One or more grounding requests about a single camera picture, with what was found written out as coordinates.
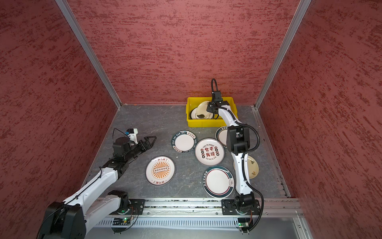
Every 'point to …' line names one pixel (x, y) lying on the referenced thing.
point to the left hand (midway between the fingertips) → (152, 142)
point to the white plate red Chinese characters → (209, 152)
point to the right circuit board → (243, 222)
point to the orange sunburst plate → (159, 170)
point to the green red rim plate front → (218, 181)
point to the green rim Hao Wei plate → (184, 142)
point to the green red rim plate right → (221, 135)
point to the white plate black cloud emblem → (196, 113)
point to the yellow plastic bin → (192, 102)
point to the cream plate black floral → (201, 112)
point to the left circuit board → (124, 221)
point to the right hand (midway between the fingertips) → (211, 109)
